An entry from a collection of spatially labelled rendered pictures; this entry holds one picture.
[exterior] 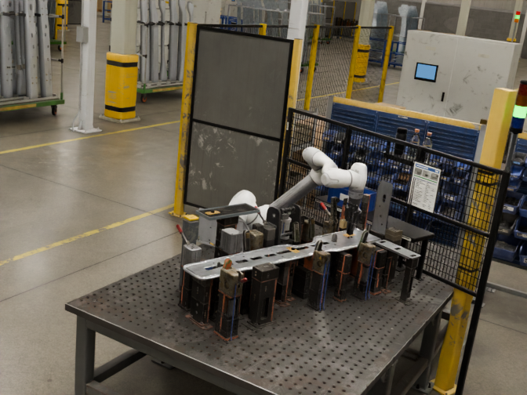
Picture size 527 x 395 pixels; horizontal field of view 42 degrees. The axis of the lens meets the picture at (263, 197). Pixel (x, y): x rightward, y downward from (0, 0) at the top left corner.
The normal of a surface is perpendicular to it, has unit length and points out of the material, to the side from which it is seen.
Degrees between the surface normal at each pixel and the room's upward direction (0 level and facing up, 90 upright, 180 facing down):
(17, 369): 0
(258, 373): 0
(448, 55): 90
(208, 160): 90
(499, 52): 90
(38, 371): 0
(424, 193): 90
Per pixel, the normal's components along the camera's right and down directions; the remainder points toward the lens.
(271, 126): -0.52, 0.23
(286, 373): 0.11, -0.95
